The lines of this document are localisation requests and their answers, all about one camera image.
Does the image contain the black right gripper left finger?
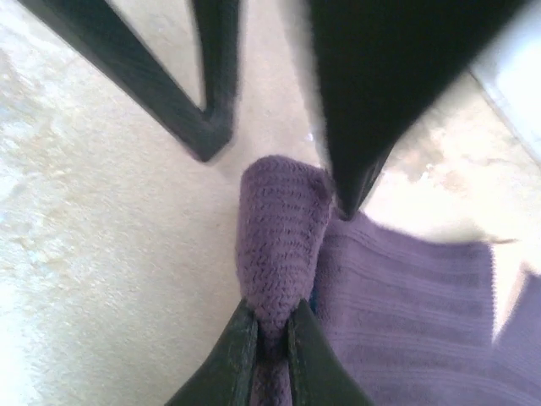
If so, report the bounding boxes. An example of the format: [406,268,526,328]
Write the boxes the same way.
[163,299,260,406]

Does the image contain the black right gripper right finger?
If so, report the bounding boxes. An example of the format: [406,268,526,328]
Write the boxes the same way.
[286,298,374,406]

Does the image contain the purple striped sock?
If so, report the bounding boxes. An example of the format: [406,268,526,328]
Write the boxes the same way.
[236,155,541,406]

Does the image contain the white fabric organizer box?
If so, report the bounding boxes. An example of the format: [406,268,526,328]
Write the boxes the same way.
[467,40,541,156]

